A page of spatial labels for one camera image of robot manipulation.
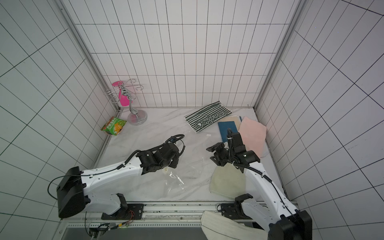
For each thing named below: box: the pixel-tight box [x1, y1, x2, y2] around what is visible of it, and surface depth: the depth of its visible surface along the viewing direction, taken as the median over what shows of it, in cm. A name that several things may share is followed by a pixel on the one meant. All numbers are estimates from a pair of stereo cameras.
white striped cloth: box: [200, 210, 269, 240], surface depth 68 cm
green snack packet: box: [100, 116, 127, 136], surface depth 102 cm
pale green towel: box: [209, 163, 246, 199], surface depth 82 cm
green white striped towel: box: [184, 100, 233, 133], surface depth 113 cm
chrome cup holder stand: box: [106, 78, 148, 126], surface depth 109 cm
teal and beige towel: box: [217, 115, 243, 143], surface depth 110 cm
